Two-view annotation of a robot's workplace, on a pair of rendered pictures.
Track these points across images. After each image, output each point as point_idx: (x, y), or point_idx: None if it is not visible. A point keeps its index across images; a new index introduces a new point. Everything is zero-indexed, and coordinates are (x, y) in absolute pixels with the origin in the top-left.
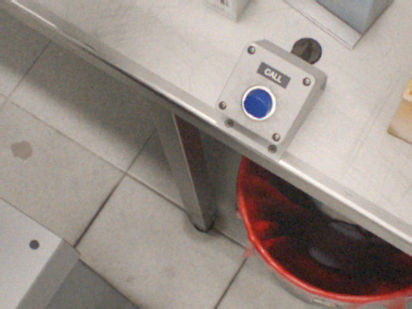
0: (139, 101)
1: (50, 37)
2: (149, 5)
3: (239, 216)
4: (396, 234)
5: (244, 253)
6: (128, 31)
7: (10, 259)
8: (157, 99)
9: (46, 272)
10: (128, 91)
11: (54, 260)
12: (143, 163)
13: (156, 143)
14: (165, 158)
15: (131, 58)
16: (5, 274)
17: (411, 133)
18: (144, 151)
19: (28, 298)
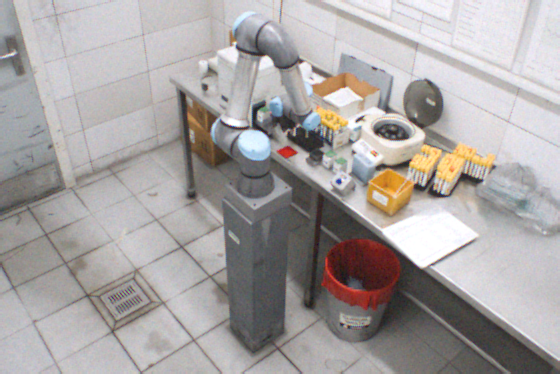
0: (297, 265)
1: (295, 173)
2: (320, 170)
3: (323, 274)
4: (362, 216)
5: (322, 282)
6: (314, 173)
7: (280, 188)
8: (316, 187)
9: (286, 194)
10: (294, 261)
11: (288, 193)
12: (292, 282)
13: (299, 278)
14: (301, 283)
15: (313, 177)
16: (278, 190)
17: (370, 198)
18: (294, 279)
19: (281, 196)
